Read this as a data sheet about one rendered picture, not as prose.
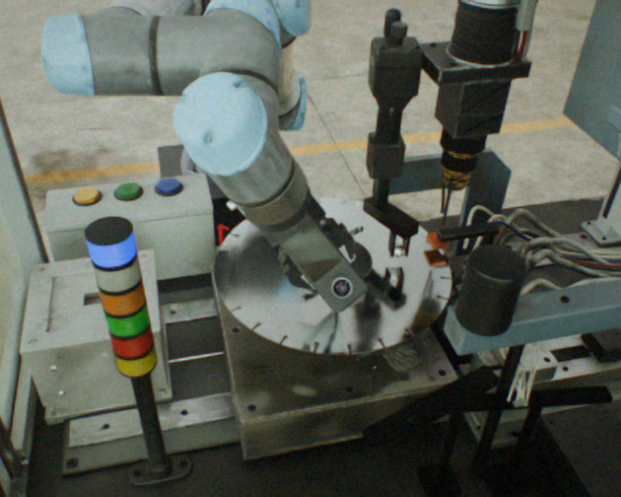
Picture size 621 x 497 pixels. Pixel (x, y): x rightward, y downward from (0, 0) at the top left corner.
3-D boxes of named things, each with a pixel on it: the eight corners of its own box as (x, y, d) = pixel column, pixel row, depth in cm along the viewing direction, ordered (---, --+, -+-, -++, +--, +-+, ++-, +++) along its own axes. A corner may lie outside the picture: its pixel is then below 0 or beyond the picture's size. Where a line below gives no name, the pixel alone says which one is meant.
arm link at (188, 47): (163, -19, 60) (150, 72, 55) (281, -17, 60) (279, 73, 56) (176, 42, 67) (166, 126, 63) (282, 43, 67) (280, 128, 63)
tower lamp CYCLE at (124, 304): (102, 319, 64) (96, 298, 63) (102, 290, 68) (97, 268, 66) (147, 313, 65) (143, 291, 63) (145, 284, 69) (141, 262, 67)
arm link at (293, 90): (240, 88, 144) (208, -70, 91) (306, 89, 144) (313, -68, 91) (239, 139, 142) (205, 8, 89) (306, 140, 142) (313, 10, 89)
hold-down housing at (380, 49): (365, 184, 83) (379, 31, 70) (359, 166, 87) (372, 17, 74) (407, 183, 84) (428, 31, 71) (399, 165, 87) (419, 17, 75)
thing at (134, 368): (117, 381, 70) (112, 363, 69) (116, 351, 74) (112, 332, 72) (159, 374, 71) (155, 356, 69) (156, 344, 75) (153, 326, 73)
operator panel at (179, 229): (61, 294, 113) (41, 226, 104) (65, 255, 122) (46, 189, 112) (218, 271, 119) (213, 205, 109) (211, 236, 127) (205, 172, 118)
